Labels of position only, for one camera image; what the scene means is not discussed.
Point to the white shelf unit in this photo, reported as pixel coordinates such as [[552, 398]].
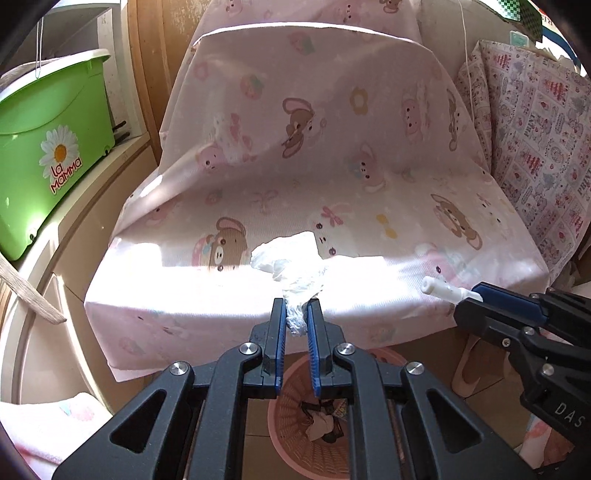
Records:
[[42, 361]]

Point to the pink wicker trash basket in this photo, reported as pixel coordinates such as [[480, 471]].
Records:
[[309, 434]]

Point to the pink bear print sheet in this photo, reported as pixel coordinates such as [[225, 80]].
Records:
[[292, 116]]

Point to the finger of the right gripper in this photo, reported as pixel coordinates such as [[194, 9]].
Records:
[[510, 308]]

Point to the wooden door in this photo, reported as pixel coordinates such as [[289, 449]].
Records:
[[159, 32]]

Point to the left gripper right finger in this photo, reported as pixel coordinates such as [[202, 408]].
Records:
[[403, 423]]

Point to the pink slipper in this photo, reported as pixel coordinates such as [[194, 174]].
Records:
[[479, 366]]

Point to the small white plastic tube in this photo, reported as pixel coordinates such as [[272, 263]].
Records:
[[444, 291]]

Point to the white tissue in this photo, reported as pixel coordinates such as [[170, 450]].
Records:
[[298, 271]]

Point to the green plastic storage box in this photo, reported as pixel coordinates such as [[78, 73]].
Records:
[[55, 125]]

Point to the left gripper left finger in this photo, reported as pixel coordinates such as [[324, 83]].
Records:
[[151, 436]]

